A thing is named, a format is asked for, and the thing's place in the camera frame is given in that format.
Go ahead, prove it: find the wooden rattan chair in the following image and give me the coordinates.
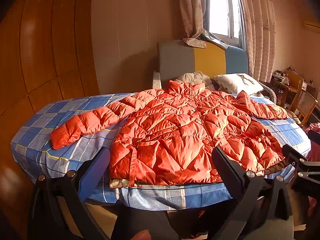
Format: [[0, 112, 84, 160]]
[[286, 89, 318, 127]]

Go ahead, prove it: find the desk clutter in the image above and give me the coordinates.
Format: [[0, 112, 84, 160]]
[[272, 70, 290, 85]]

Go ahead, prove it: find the white air conditioner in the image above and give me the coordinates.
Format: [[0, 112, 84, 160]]
[[304, 21, 320, 33]]

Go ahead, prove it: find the window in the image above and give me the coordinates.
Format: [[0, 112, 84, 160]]
[[209, 0, 246, 49]]

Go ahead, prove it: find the left pink curtain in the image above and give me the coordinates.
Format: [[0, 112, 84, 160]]
[[179, 0, 208, 49]]

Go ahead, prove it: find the orange quilted down jacket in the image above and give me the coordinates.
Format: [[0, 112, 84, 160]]
[[51, 81, 287, 188]]

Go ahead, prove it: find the white printed pillow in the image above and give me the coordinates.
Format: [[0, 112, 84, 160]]
[[213, 73, 264, 95]]

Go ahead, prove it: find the person's left hand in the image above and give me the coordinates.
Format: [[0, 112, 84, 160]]
[[131, 230, 152, 240]]

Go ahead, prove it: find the right pink curtain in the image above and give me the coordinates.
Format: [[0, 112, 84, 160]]
[[240, 0, 276, 82]]

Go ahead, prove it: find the pink curtain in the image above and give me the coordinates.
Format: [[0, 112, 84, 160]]
[[179, 0, 208, 49], [240, 0, 276, 82]]

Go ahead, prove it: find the white bed side rail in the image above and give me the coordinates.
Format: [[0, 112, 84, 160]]
[[152, 72, 162, 89]]

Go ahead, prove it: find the wooden desk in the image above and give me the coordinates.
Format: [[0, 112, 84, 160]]
[[271, 70, 319, 107]]

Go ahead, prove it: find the beige quilted jacket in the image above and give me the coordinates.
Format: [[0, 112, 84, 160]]
[[175, 72, 215, 90]]

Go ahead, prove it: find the grey yellow blue headboard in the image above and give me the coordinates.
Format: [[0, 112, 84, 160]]
[[158, 40, 248, 88]]

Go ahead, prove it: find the maroon cloth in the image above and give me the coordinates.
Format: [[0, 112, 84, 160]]
[[305, 122, 320, 161]]

